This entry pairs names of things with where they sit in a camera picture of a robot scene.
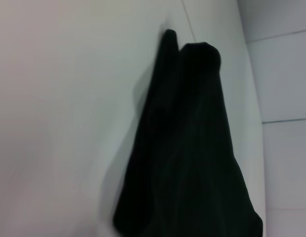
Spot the black T-shirt with FREE print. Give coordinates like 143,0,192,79
112,29,264,237

